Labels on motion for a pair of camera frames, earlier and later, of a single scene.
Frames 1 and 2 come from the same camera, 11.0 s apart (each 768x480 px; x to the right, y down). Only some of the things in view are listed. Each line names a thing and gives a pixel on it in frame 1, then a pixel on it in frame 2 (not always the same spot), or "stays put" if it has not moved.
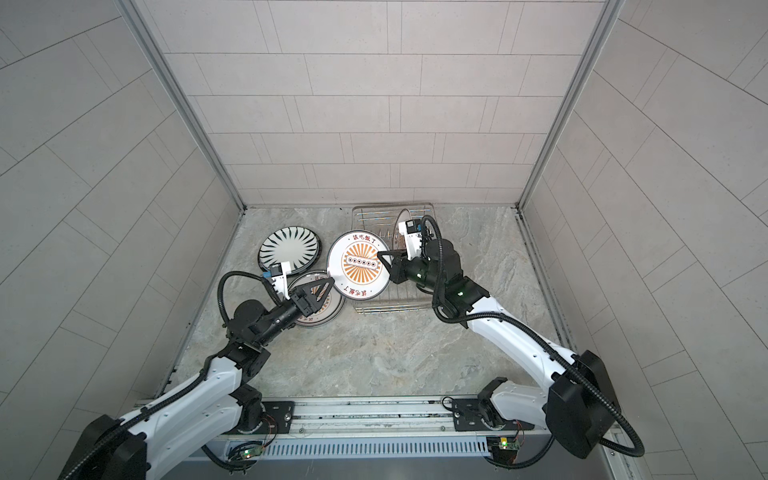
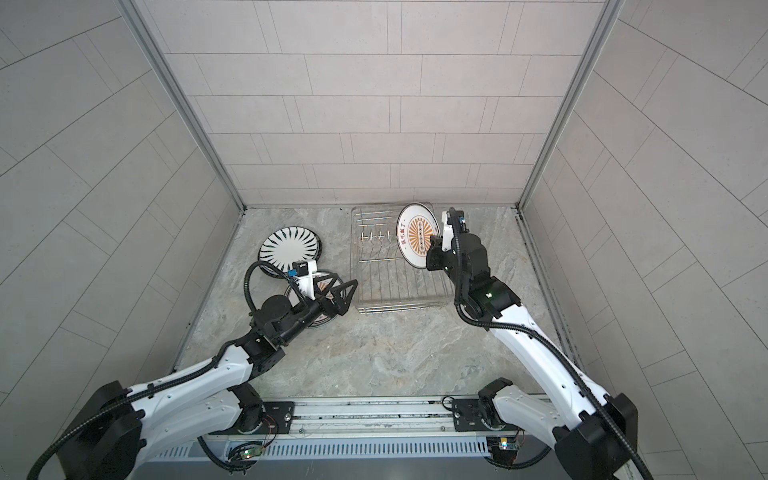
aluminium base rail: (439, 417) stays put
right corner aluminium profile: (606, 20) stays put
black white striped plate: (296, 245) stays put
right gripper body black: (419, 272) -> (440, 260)
